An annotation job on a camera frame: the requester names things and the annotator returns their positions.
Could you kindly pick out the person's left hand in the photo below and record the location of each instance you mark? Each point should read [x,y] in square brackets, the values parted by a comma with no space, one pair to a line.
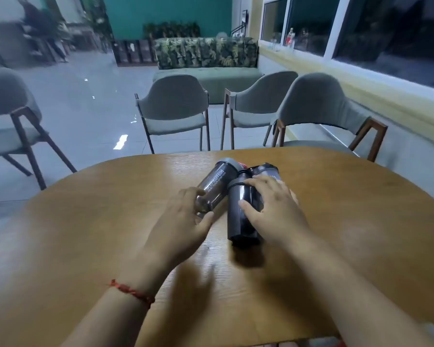
[173,234]

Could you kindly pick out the person's right hand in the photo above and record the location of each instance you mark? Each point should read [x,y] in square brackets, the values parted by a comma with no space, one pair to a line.
[282,216]

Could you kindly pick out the frosted shaker bottle black lid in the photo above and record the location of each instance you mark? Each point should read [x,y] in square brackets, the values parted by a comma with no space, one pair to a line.
[267,171]

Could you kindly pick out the grey shaker bottle pink lid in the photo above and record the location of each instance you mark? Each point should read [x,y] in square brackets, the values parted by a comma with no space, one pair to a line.
[217,177]

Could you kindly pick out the person's right forearm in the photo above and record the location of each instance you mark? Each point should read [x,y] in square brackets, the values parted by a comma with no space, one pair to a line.
[347,296]

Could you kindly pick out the oval wooden table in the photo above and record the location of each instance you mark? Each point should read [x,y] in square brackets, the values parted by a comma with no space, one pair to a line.
[347,220]

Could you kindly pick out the green sofa leaf print cushions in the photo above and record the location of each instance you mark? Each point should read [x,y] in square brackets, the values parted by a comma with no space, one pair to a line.
[209,75]

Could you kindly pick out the clear glass jar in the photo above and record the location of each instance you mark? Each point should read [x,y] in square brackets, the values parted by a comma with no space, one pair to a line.
[273,44]

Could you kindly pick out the clear bottle red label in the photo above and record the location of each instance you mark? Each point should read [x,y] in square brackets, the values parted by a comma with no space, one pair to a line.
[290,37]

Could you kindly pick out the dark wooden crate shelf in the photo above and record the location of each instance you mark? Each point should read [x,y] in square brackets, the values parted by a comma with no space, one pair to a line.
[134,52]

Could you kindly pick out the black metal stand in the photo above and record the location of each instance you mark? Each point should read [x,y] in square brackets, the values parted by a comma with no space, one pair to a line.
[244,18]

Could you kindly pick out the row of green potted plants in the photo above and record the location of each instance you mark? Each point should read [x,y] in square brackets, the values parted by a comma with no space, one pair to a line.
[170,30]

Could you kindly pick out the white framed window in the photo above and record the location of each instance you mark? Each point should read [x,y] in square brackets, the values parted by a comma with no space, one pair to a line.
[383,32]

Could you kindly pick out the grey chair brown wooden frame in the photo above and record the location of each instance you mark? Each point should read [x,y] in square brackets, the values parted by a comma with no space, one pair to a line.
[314,101]
[260,97]

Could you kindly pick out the grey chair dark wooden frame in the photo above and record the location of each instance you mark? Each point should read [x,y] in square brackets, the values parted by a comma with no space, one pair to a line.
[3,93]
[175,97]

